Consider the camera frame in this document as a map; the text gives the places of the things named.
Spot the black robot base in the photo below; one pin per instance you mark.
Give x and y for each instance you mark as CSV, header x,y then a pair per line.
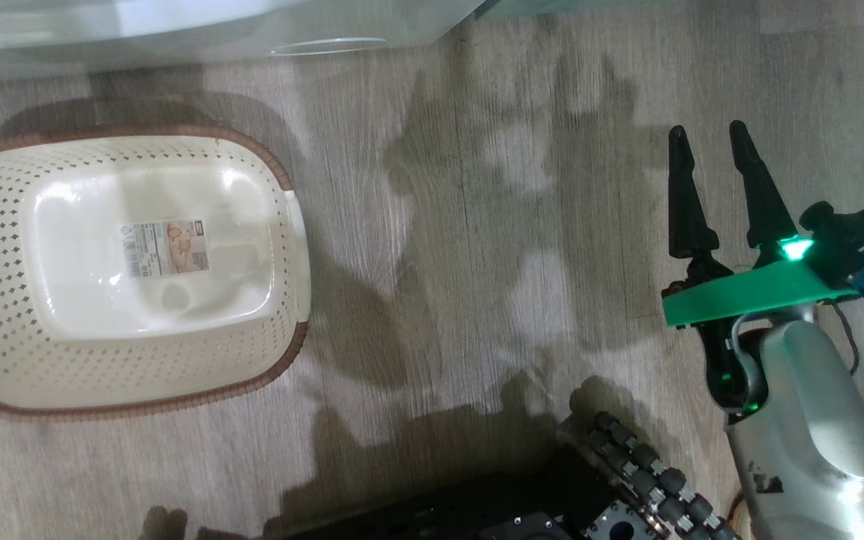
x,y
477,510

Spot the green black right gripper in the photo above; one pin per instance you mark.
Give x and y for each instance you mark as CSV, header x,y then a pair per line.
x,y
754,296

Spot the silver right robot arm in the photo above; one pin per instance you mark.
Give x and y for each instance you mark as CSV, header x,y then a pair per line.
x,y
814,420

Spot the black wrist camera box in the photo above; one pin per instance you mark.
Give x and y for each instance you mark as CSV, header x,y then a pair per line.
x,y
852,236

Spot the paper label inside basket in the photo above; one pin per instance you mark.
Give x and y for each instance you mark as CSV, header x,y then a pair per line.
x,y
166,247

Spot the white front-load washing machine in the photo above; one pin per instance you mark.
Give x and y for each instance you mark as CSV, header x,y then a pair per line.
x,y
177,22

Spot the round white filter cover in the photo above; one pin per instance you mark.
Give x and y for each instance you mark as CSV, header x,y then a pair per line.
x,y
327,40

